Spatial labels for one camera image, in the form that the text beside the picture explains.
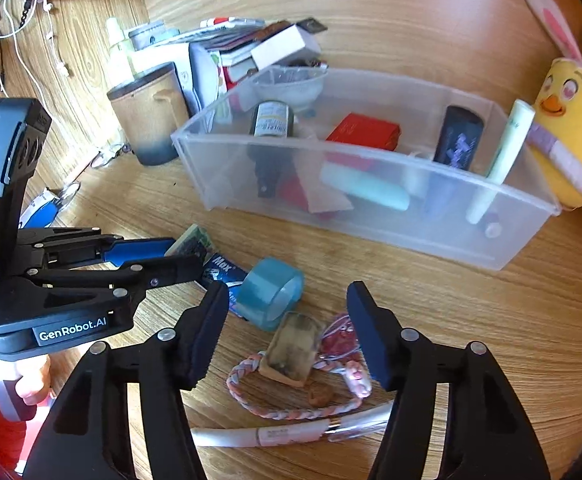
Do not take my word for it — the white squeeze bottle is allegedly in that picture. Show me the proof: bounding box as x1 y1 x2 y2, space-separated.
130 42 192 78

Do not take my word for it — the blue tape roll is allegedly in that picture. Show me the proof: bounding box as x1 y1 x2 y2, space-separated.
235 257 306 332

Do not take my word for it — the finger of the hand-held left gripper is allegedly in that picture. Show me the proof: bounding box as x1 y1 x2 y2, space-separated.
102 236 178 268
96 254 208 302

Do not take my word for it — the white ceramic bowl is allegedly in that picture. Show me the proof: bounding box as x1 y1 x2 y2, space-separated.
248 67 329 111

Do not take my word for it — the blue and white box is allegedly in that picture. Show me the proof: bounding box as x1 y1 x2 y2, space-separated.
18 187 64 231

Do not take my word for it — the clear plastic storage bin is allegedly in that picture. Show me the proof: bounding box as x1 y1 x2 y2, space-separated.
171 64 562 272

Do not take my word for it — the pink braided bracelet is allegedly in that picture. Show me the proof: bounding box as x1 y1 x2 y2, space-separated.
227 352 364 421

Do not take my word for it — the clear spray bottle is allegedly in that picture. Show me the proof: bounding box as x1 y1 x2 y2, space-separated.
105 17 136 86

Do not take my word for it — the white charging cable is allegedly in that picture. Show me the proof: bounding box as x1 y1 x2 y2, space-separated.
1 0 126 146

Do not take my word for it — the yellow chick plush toy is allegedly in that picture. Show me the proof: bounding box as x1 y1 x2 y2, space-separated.
525 0 582 212

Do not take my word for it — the stack of books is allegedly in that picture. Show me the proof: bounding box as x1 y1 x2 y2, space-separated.
191 16 329 83

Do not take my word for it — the red pouch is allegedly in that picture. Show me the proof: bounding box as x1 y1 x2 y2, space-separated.
276 112 402 211

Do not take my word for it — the green glass bottle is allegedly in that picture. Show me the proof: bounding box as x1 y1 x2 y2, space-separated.
248 101 295 198

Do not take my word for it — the blue packet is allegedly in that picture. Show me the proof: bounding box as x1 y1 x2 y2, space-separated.
201 252 252 318

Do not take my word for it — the white cream tube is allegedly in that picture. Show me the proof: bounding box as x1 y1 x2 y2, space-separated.
318 162 412 212

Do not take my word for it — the teal round tin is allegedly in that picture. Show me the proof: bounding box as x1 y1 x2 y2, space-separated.
128 20 180 52

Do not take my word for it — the white cardboard box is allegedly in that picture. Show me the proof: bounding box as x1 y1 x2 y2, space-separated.
251 24 322 71

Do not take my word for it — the amber translucent block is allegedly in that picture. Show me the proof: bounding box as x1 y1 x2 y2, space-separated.
260 311 322 387

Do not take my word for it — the pink ballpoint pen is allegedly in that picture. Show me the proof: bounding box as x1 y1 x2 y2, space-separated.
191 402 394 448

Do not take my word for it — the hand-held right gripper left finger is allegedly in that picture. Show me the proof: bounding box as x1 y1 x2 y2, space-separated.
23 281 230 480

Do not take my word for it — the black case with purple print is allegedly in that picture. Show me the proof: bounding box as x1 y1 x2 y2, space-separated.
423 105 486 218

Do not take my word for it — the beige mug with lid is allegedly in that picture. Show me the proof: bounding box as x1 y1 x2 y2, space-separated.
107 61 192 167

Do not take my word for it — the person's left hand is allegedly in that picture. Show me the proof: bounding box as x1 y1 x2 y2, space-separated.
13 355 54 406

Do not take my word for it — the pale green tube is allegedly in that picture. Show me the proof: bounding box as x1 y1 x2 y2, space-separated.
466 99 536 225

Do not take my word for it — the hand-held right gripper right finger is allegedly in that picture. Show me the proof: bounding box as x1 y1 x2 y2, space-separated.
347 281 552 480

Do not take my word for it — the dark green-edged packet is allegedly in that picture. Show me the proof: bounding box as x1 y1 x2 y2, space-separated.
165 224 216 261

